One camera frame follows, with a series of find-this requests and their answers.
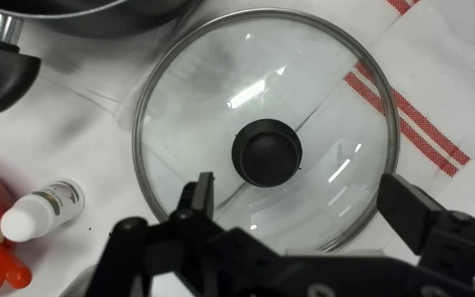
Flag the glass pot lid black knob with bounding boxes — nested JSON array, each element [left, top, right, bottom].
[[133, 8, 400, 252]]

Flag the black cooking pot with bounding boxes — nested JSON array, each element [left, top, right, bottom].
[[0, 0, 196, 112]]

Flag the white towel red stripes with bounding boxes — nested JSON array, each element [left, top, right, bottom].
[[115, 0, 475, 260]]

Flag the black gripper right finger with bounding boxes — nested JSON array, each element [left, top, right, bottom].
[[377, 173, 443, 254]]

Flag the small white bottle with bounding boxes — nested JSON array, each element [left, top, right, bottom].
[[0, 180, 85, 242]]

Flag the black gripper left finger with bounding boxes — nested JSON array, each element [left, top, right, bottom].
[[177, 171, 214, 218]]

